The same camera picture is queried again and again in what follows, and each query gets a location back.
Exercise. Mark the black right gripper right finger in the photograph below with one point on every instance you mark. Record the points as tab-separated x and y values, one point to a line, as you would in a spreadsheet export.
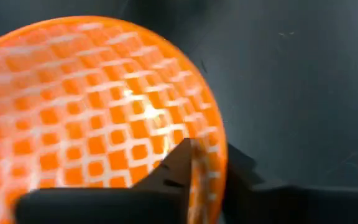
291	205

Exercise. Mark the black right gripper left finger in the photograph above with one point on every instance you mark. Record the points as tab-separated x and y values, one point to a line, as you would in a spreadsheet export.
120	202

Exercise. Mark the orange checkered bowl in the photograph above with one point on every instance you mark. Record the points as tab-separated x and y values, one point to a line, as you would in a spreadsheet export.
89	109

